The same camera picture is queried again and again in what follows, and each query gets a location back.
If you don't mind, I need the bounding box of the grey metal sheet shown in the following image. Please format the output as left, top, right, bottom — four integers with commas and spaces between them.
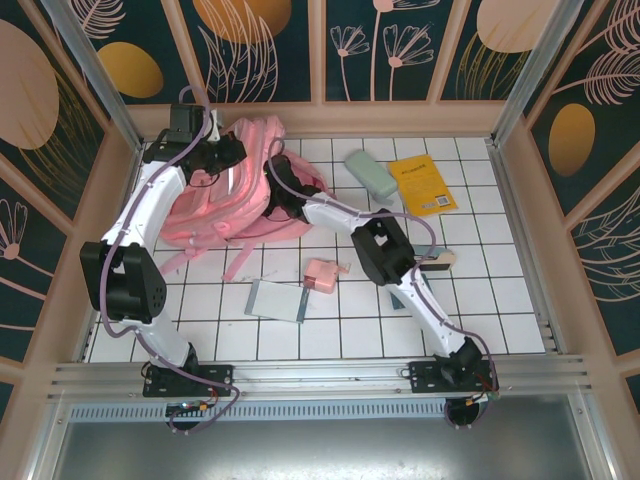
29, 422, 616, 480

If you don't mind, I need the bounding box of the slotted grey cable duct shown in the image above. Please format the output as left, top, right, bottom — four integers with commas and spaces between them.
67, 402, 576, 425

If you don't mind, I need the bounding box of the small pink box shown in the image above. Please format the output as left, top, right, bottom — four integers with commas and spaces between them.
302, 258, 351, 295

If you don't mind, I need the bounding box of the aluminium mounting rail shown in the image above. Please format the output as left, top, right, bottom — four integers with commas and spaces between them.
47, 353, 596, 402

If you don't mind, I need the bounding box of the pink backpack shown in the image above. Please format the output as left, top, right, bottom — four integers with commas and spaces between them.
158, 115, 336, 281

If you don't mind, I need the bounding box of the yellow book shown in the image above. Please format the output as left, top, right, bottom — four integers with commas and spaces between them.
387, 154, 459, 219

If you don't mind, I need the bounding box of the grey notebook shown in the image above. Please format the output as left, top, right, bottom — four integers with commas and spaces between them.
243, 278, 310, 326

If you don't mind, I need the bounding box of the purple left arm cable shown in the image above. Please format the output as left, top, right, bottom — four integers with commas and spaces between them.
97, 85, 245, 435

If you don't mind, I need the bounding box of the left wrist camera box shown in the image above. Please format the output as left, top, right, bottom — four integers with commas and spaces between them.
168, 103, 222, 147

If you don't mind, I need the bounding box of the aluminium table side rail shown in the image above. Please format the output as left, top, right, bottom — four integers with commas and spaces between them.
485, 139, 566, 357
74, 142, 146, 362

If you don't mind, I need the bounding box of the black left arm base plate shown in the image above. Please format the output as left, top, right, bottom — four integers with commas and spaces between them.
142, 363, 235, 399

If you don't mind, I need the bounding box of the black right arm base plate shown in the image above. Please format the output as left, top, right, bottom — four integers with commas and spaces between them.
408, 358, 501, 396

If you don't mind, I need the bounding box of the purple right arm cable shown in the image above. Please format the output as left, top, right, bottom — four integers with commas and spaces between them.
263, 152, 501, 432

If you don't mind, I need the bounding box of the aluminium corner post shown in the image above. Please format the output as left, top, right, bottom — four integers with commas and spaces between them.
490, 0, 586, 149
42, 0, 145, 154

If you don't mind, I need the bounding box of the pale green pencil case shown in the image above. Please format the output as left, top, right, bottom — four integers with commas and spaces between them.
343, 151, 398, 204

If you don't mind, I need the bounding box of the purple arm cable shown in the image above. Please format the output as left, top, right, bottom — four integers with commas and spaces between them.
97, 85, 245, 435
263, 152, 501, 432

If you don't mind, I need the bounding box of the blackboard eraser brush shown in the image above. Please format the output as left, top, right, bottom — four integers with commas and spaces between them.
412, 243, 457, 275

